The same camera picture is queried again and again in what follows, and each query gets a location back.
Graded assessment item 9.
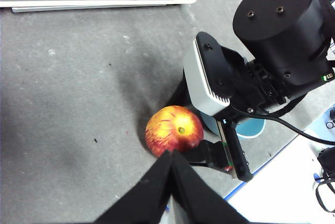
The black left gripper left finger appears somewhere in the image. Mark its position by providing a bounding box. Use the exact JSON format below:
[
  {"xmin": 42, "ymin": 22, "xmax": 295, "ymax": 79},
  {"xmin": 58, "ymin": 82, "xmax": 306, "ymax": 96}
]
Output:
[{"xmin": 94, "ymin": 150, "xmax": 173, "ymax": 224}]

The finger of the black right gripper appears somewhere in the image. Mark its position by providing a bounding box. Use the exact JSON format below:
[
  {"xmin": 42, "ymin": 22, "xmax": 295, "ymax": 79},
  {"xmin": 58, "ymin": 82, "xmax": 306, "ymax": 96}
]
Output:
[
  {"xmin": 181, "ymin": 139, "xmax": 233, "ymax": 172},
  {"xmin": 169, "ymin": 79, "xmax": 194, "ymax": 112}
]

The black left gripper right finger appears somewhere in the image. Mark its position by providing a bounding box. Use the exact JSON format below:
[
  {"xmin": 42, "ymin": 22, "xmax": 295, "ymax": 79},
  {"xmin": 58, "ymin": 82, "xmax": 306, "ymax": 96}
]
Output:
[{"xmin": 171, "ymin": 149, "xmax": 249, "ymax": 224}]

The red yellow apple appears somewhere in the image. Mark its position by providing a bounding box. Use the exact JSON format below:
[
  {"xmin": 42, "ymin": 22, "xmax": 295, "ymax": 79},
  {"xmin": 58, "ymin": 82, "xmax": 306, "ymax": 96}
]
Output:
[{"xmin": 144, "ymin": 105, "xmax": 205, "ymax": 159}]

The blue ribbed bowl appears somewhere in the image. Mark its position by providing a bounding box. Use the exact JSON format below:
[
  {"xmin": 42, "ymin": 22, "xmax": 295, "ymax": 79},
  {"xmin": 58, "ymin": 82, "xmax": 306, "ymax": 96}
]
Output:
[{"xmin": 200, "ymin": 111, "xmax": 267, "ymax": 140}]

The white platform with blue edge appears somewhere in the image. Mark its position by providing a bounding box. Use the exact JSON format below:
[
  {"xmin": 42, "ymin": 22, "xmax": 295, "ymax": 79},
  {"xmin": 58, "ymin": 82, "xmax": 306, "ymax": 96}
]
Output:
[{"xmin": 222, "ymin": 103, "xmax": 335, "ymax": 224}]

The pale grey right camera box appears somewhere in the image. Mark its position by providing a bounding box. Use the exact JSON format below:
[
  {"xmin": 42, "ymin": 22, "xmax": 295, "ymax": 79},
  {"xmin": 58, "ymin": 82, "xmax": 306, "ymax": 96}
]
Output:
[{"xmin": 183, "ymin": 31, "xmax": 236, "ymax": 117}]

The black camera cable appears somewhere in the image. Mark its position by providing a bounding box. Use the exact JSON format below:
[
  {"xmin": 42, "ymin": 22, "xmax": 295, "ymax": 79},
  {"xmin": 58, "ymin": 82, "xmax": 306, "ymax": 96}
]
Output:
[{"xmin": 230, "ymin": 105, "xmax": 335, "ymax": 145}]

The black cable bundle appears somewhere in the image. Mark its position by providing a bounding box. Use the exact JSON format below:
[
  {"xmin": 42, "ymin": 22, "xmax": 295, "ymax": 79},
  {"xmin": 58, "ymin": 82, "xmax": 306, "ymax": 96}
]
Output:
[{"xmin": 313, "ymin": 145, "xmax": 335, "ymax": 213}]

